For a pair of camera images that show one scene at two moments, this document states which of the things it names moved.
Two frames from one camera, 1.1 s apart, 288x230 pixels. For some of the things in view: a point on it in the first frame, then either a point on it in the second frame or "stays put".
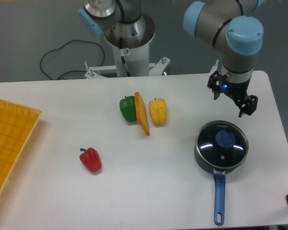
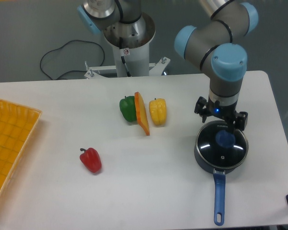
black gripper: x=236 y=91 → x=228 y=113
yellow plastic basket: x=12 y=128 stays put
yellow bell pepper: x=158 y=109 stays put
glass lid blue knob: x=222 y=144 stays put
